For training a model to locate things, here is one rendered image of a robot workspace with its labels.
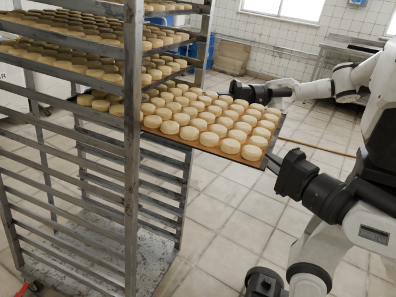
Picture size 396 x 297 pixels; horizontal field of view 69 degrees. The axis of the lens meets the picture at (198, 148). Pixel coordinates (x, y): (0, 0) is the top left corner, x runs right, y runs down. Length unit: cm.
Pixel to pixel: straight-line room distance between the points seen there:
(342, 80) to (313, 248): 59
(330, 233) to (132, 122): 62
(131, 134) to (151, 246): 99
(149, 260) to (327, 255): 90
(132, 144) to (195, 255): 117
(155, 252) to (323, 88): 113
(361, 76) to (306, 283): 70
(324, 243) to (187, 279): 93
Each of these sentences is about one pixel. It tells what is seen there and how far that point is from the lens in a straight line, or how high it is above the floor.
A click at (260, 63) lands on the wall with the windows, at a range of 556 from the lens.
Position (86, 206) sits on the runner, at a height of 69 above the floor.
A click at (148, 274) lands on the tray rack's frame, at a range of 154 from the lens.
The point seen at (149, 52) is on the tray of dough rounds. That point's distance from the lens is 78.
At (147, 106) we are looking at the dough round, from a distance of 87.
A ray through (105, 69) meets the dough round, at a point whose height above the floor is 115.
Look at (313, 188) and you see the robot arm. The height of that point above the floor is 107.
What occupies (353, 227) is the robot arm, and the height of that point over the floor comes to 106.
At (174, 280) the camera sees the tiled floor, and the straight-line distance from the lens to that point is 171.
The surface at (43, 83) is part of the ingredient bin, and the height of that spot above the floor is 36.
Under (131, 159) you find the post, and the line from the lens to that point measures 78.
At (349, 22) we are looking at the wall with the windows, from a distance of 523.
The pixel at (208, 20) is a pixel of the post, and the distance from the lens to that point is 106.
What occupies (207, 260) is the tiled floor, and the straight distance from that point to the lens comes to 181.
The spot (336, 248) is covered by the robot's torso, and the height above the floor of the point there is 76.
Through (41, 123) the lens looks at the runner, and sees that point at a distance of 101.
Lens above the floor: 140
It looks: 30 degrees down
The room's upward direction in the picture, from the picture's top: 8 degrees clockwise
